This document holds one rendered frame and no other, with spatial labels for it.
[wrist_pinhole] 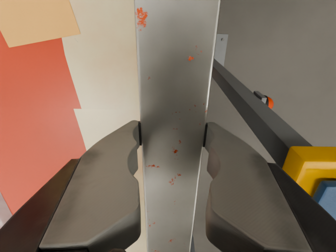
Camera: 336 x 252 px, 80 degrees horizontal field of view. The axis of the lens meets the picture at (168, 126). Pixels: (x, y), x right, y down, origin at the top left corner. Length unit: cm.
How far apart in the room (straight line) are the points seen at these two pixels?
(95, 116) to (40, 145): 6
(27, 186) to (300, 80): 131
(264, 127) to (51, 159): 33
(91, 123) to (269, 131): 29
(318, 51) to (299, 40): 13
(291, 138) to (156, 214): 26
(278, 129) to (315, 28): 99
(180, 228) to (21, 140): 15
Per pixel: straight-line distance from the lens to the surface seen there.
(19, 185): 24
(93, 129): 17
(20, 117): 19
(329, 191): 24
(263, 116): 42
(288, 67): 130
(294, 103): 141
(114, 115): 16
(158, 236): 19
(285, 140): 35
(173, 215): 17
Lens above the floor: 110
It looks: 62 degrees down
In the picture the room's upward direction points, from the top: 180 degrees clockwise
